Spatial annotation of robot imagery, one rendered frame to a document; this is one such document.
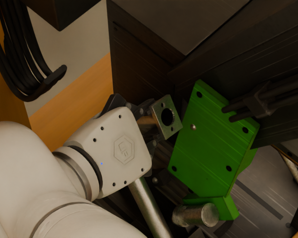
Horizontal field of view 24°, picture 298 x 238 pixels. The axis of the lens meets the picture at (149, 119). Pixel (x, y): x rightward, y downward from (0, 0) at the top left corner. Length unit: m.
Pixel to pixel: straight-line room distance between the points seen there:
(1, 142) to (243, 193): 0.67
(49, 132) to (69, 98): 0.09
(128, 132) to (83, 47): 1.72
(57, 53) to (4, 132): 1.87
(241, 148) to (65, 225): 0.50
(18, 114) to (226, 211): 0.40
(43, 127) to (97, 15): 1.36
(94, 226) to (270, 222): 0.82
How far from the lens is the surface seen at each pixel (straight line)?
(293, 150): 1.13
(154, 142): 0.99
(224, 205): 1.10
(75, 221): 0.55
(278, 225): 1.32
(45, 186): 0.72
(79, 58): 2.62
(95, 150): 0.90
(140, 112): 0.98
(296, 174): 1.20
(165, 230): 1.16
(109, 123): 0.92
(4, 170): 0.74
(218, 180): 1.08
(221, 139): 1.02
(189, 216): 1.12
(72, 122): 1.43
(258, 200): 1.33
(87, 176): 0.88
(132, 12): 1.12
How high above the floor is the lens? 2.10
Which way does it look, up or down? 59 degrees down
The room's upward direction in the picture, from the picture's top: straight up
